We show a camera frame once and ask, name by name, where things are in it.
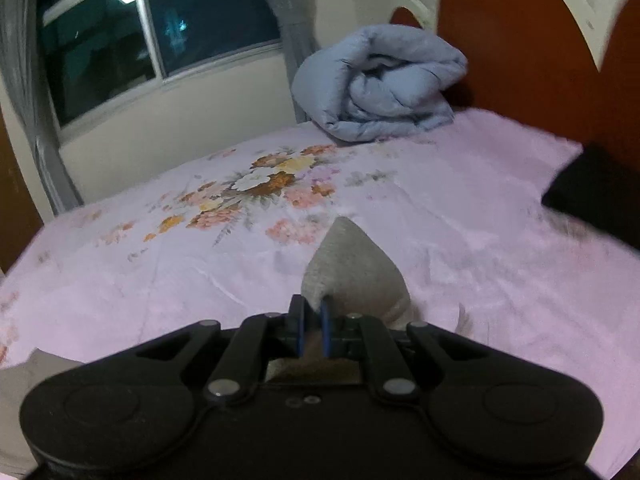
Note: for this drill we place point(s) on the orange and white headboard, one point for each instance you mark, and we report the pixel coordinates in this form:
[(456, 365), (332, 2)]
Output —
[(520, 45)]

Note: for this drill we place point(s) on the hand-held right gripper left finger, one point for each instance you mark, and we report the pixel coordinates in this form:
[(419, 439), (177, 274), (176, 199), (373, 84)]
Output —
[(298, 327)]

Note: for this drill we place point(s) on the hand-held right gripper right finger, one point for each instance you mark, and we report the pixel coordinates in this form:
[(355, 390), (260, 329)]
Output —
[(326, 330)]

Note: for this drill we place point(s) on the pink floral bed sheet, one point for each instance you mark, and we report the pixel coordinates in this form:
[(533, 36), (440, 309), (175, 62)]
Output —
[(450, 200)]

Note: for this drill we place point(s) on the grey fleece-lined pants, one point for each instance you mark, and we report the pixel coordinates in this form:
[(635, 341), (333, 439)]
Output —
[(350, 265)]

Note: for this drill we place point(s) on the brown wooden door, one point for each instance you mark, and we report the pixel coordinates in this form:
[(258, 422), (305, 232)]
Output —
[(17, 200)]

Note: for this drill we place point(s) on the grey curtain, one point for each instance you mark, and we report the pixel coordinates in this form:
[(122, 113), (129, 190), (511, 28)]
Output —
[(30, 85), (295, 15)]

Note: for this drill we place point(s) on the white-framed window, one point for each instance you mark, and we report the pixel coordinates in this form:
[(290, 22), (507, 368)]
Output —
[(150, 25)]

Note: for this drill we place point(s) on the light blue folded quilt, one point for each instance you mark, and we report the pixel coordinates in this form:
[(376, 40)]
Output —
[(385, 85)]

